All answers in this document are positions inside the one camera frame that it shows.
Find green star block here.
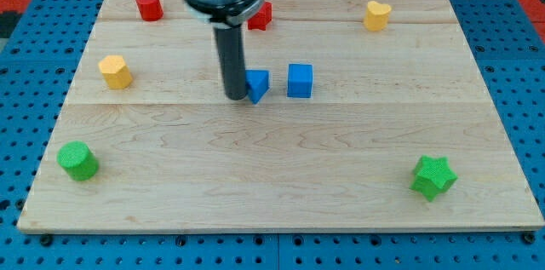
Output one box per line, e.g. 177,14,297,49
410,155,458,202

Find light wooden board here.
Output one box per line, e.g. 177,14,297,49
18,0,544,234

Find red cylinder block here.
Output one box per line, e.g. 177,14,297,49
135,0,164,21

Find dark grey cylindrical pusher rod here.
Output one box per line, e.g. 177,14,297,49
214,26,247,101

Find blue triangle block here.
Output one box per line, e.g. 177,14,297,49
246,70,269,105

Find red star block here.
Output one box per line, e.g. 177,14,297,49
247,2,273,31

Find yellow heart block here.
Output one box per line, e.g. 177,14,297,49
363,0,392,32

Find blue cube block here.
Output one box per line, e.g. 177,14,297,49
287,64,313,98

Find green cylinder block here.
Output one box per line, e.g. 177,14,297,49
56,141,99,181

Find yellow hexagon block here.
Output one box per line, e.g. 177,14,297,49
98,55,133,89

